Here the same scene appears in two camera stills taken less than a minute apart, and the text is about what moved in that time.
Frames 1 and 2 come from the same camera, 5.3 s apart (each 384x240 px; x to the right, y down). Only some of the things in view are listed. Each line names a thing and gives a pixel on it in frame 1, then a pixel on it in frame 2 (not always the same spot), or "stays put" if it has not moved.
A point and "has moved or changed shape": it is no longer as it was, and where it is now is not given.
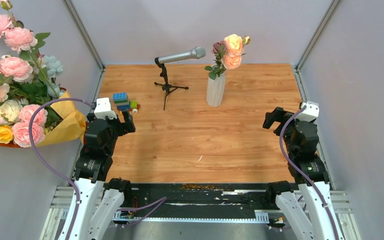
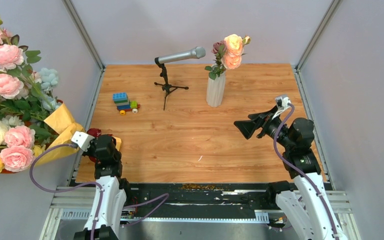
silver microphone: (198, 52) stays put
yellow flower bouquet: (11, 84) has moved or changed shape
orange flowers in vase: (229, 54) stays put
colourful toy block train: (121, 100) stays put
